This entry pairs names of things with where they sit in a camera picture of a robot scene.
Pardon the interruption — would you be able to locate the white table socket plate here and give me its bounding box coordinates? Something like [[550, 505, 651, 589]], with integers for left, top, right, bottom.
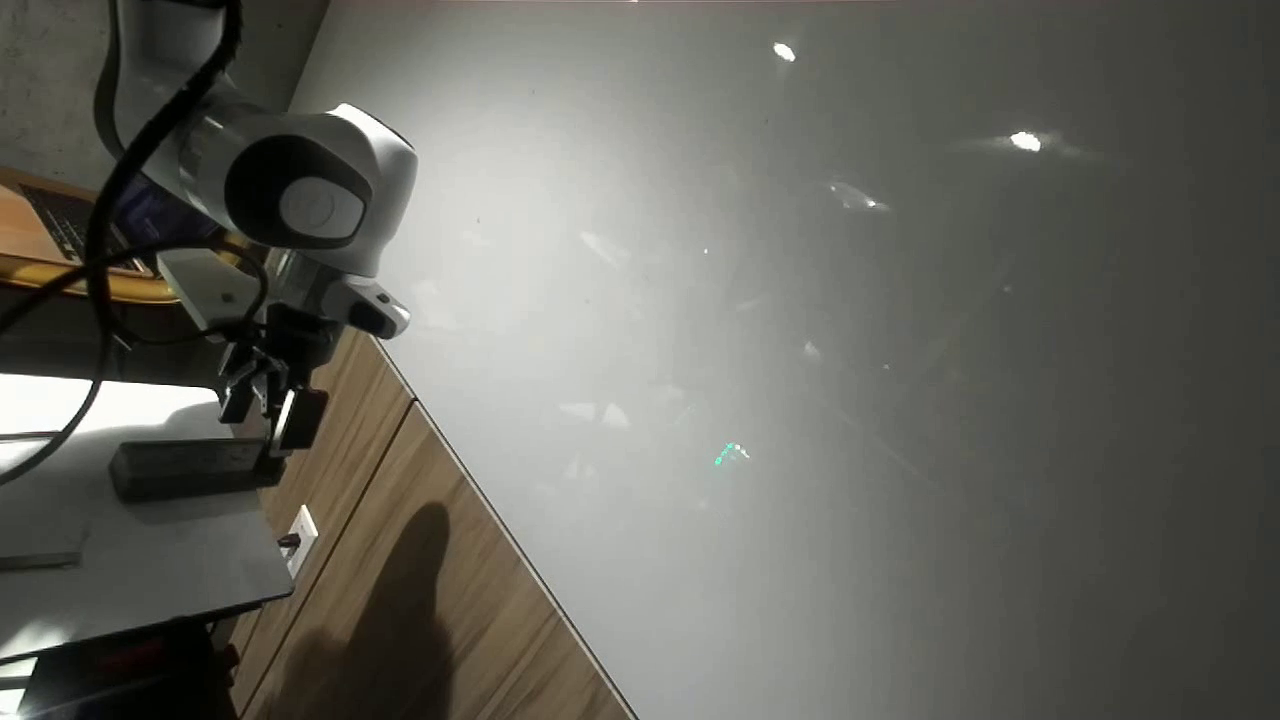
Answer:
[[280, 505, 321, 570]]

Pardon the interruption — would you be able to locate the large white writing board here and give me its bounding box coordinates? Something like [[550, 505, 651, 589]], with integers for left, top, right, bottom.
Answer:
[[299, 0, 1280, 720]]

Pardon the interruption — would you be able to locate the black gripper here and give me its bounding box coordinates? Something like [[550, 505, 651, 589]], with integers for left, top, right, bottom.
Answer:
[[218, 271, 406, 449]]

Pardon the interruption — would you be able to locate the small white board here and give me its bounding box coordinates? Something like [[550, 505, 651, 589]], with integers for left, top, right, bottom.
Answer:
[[0, 381, 292, 658]]

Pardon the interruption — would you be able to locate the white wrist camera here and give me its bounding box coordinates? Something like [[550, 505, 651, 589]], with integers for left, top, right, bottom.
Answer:
[[159, 246, 268, 331]]

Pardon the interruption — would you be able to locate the grey marker pen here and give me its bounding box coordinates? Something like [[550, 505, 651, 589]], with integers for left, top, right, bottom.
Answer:
[[0, 552, 81, 570]]

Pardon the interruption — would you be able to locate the open laptop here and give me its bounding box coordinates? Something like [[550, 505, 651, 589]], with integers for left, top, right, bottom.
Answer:
[[29, 180, 224, 259]]

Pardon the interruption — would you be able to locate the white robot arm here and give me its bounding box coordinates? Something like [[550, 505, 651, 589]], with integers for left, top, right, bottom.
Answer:
[[97, 0, 416, 449]]

